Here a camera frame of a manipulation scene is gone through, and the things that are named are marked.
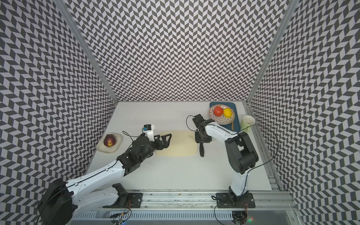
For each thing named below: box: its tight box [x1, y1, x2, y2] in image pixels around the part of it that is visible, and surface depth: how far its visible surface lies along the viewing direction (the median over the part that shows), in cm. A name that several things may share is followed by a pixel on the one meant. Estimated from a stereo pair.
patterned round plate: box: [208, 104, 235, 126], surface depth 110 cm
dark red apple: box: [103, 134, 117, 147], surface depth 92 cm
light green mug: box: [240, 114, 256, 132], surface depth 96 cm
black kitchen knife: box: [199, 142, 204, 158], surface depth 93 cm
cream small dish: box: [96, 132, 122, 154], surface depth 93 cm
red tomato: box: [213, 105, 224, 117], surface depth 108 cm
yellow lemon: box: [223, 107, 233, 119], surface depth 107 cm
